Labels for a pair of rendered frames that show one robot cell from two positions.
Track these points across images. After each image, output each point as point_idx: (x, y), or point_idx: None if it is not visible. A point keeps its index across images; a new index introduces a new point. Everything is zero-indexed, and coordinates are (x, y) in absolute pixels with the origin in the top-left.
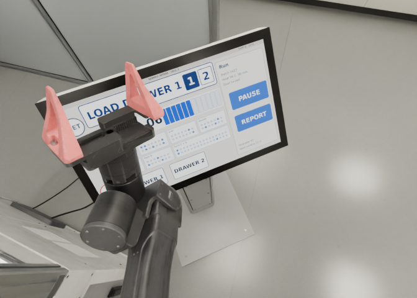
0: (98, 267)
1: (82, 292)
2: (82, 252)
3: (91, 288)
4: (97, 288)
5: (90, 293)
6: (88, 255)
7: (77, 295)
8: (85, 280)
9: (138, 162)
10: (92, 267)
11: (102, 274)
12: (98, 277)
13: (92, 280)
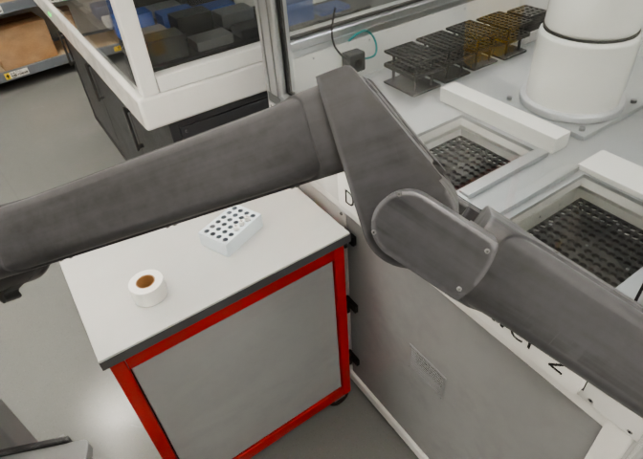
0: (626, 452)
1: (600, 406)
2: (640, 444)
3: (587, 429)
4: (577, 442)
5: (577, 426)
6: (633, 450)
7: (597, 398)
8: (625, 416)
9: None
10: (642, 436)
11: (609, 457)
12: (607, 446)
13: (609, 431)
